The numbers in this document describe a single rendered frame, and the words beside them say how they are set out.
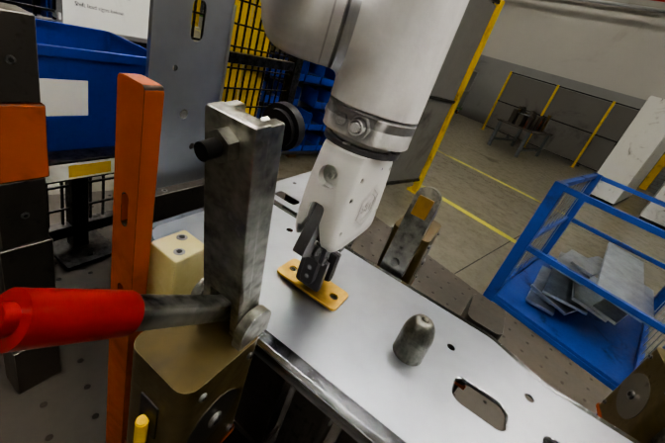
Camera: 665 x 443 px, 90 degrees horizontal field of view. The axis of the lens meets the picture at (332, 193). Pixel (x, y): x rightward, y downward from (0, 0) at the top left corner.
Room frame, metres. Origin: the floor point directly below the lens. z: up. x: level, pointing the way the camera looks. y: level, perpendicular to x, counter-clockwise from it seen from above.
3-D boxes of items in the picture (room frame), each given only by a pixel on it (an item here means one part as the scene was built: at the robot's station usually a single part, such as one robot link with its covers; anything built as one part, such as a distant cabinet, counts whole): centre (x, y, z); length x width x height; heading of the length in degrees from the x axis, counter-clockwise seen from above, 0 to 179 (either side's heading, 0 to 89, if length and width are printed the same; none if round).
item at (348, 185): (0.32, -0.01, 1.14); 0.10 x 0.07 x 0.11; 156
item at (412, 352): (0.26, -0.13, 1.02); 0.03 x 0.03 x 0.07
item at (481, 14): (3.29, -0.60, 1.00); 1.04 x 0.14 x 2.00; 140
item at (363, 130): (0.31, -0.01, 1.20); 0.09 x 0.08 x 0.03; 156
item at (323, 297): (0.31, -0.01, 1.01); 0.08 x 0.04 x 0.01; 66
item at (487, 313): (0.41, -0.26, 0.84); 0.10 x 0.05 x 0.29; 156
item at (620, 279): (1.98, -1.79, 0.47); 1.20 x 0.80 x 0.95; 139
